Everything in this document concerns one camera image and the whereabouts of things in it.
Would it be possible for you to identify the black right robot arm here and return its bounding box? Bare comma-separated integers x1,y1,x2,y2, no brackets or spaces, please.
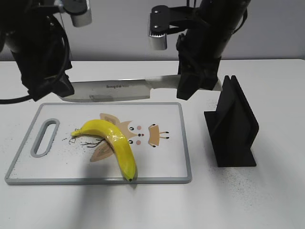
148,0,250,100

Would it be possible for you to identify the white-handled kitchen knife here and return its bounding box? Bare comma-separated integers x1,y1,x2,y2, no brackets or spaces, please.
56,74,222,103

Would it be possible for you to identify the white grey-rimmed cutting board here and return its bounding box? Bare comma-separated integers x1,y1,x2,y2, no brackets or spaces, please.
5,102,192,185

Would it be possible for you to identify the yellow plastic banana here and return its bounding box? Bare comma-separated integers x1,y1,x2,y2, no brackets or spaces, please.
71,119,136,181

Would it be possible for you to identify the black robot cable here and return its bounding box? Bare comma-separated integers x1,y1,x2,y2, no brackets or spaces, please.
0,16,71,105

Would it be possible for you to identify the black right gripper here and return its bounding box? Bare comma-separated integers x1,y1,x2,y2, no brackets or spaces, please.
176,30,221,100

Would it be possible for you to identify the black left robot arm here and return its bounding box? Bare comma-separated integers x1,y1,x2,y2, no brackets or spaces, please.
0,0,92,104

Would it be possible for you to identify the black knife stand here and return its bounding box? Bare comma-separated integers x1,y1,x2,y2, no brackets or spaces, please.
204,75,259,167

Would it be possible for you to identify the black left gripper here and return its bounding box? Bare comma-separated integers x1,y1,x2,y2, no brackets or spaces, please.
10,45,74,101

